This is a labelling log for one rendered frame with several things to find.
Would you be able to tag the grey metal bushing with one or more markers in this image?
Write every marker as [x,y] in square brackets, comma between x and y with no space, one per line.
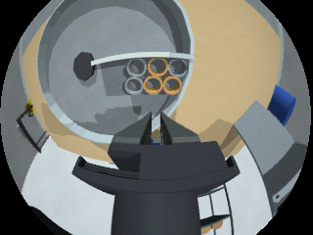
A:
[130,89]
[130,69]
[184,69]

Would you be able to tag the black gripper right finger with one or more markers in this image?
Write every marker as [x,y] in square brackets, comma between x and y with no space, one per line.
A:
[172,132]

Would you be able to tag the bronze bushing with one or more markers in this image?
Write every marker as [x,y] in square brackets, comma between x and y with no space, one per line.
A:
[163,72]
[152,90]
[173,90]

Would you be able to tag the blue crate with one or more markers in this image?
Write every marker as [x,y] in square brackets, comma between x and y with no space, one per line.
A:
[156,141]

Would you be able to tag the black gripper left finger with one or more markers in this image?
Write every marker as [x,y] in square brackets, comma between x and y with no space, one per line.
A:
[139,132]

